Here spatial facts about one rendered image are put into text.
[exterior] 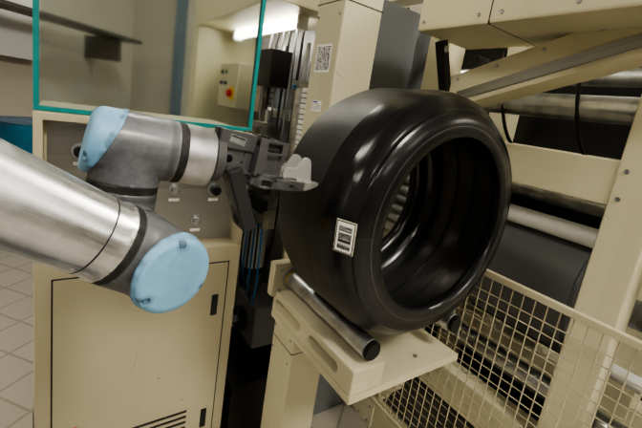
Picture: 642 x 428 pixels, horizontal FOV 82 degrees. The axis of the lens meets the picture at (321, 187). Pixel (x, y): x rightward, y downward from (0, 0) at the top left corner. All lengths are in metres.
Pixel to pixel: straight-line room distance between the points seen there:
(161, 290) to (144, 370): 0.97
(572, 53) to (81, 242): 1.04
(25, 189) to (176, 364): 1.10
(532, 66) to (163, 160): 0.92
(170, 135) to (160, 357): 0.95
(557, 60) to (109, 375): 1.49
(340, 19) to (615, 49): 0.62
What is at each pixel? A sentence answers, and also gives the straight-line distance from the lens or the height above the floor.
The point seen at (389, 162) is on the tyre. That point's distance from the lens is 0.66.
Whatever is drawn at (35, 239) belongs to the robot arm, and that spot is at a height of 1.23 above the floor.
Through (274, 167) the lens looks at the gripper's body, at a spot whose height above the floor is 1.26.
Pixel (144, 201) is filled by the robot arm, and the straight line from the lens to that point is 0.56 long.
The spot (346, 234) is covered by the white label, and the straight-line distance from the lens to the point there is 0.65.
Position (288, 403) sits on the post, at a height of 0.44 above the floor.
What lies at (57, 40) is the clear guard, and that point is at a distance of 1.11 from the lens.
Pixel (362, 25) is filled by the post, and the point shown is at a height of 1.61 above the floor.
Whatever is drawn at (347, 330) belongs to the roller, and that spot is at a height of 0.91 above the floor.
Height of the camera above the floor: 1.37
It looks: 11 degrees down
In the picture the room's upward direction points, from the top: 9 degrees clockwise
